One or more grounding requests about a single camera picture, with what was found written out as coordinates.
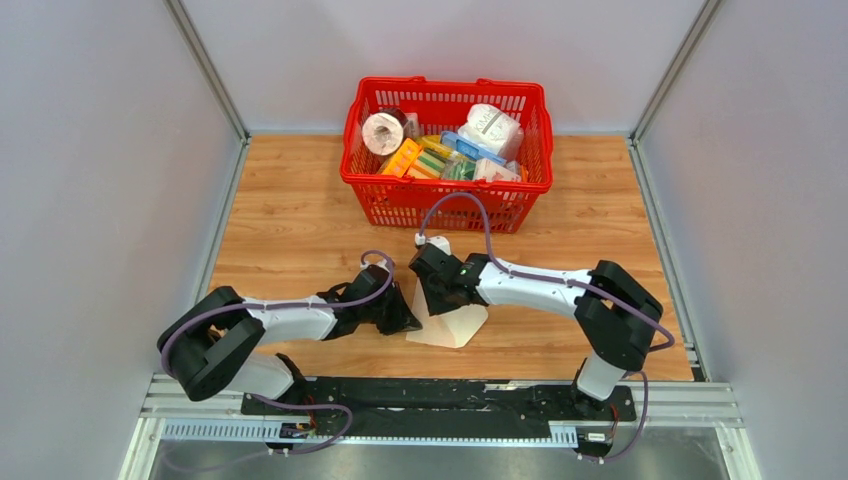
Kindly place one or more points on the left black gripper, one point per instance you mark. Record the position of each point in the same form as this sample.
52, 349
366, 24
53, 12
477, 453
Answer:
399, 321

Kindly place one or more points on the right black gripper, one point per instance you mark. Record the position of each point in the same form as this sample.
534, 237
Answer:
436, 306

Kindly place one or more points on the cream paper envelope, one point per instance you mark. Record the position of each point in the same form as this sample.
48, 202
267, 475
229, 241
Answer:
450, 330

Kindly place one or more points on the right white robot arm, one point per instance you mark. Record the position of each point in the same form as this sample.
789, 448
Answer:
616, 314

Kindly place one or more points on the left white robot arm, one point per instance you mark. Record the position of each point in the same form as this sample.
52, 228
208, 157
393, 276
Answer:
212, 347

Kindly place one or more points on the white small box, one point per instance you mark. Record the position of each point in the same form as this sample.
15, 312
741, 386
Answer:
489, 171

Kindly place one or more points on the green yellow sponge pack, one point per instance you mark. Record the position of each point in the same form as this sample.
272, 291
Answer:
427, 165

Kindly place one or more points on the orange plastic box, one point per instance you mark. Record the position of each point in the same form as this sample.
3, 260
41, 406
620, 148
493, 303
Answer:
401, 160

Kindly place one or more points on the blue plastic package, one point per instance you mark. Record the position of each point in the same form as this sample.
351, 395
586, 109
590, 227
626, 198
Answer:
468, 148

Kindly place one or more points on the red plastic shopping basket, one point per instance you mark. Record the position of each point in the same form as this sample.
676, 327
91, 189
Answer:
441, 106

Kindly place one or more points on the wrapped white tissue pack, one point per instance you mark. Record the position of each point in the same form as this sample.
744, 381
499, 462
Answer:
492, 129

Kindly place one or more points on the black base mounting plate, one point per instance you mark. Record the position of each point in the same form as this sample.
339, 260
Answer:
457, 409

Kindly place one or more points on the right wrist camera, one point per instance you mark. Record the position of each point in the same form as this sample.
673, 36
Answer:
441, 242

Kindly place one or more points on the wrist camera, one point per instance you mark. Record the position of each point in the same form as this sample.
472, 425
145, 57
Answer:
441, 242
382, 264

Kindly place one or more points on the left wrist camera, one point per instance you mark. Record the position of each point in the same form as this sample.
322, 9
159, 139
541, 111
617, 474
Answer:
382, 264

